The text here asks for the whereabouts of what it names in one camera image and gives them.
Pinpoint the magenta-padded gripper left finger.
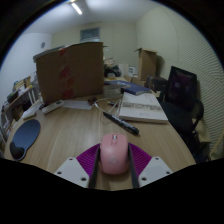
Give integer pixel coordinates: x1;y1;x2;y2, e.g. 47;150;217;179
53;143;101;190

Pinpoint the white remote control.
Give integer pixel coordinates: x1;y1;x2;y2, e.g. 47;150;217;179
41;99;65;115

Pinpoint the pink computer mouse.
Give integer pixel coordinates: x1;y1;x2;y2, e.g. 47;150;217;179
99;133;130;175

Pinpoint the black office chair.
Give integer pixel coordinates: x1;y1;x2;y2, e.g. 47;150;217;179
159;65;205;158

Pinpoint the black marker pen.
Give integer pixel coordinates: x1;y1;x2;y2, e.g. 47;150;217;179
102;111;140;136

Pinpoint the clear plastic container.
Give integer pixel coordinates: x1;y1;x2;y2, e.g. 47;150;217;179
103;83;122;98

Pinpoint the large brown cardboard box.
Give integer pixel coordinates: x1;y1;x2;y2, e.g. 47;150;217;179
35;41;105;105

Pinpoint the white open book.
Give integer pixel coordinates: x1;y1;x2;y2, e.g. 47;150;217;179
118;91;169;124

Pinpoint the cluttered shelf unit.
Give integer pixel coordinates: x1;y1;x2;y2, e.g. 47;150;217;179
0;75;38;158

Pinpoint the blue mouse pad, black wrist rest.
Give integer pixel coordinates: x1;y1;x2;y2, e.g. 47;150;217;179
9;118;42;162

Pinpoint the tall open cardboard box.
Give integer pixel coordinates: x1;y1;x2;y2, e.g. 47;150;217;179
134;47;158;82

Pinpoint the grey door with window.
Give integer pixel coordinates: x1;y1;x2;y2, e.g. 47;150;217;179
79;27;101;43

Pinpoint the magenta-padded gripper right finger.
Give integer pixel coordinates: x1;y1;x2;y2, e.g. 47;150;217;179
127;143;174;190

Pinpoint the ceiling tube light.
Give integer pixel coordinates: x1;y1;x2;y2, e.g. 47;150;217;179
70;1;83;16

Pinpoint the blue book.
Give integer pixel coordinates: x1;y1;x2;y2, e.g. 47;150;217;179
105;79;153;96

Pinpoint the white paper sheet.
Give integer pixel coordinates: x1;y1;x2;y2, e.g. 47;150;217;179
63;99;94;111

